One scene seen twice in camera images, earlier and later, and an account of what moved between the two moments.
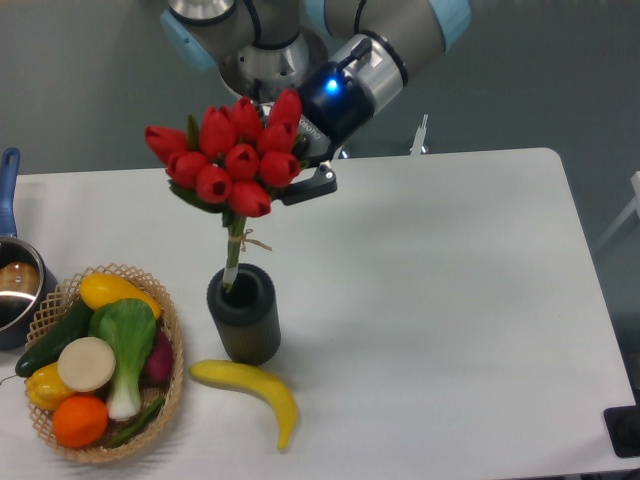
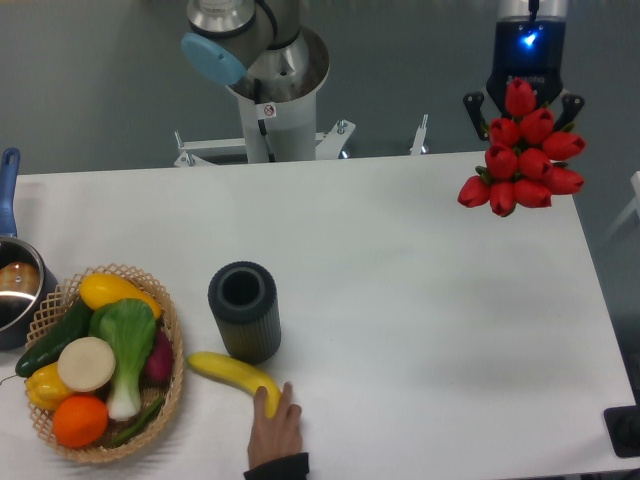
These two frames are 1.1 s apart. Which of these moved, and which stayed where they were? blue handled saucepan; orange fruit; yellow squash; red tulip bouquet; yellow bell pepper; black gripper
Moved: red tulip bouquet; black gripper
Stayed: yellow squash; blue handled saucepan; orange fruit; yellow bell pepper
